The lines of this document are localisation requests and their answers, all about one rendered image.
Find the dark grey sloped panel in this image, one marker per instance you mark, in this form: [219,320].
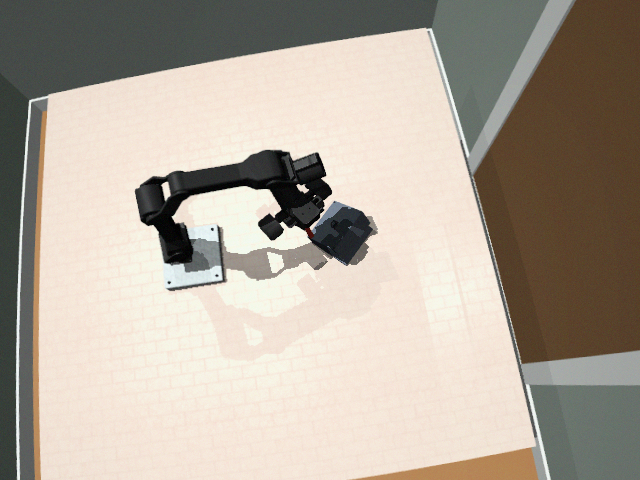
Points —
[341,231]

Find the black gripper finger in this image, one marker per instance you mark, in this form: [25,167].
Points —
[296,223]

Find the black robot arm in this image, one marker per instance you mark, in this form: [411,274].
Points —
[269,169]

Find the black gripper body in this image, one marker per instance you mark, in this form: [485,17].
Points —
[271,226]

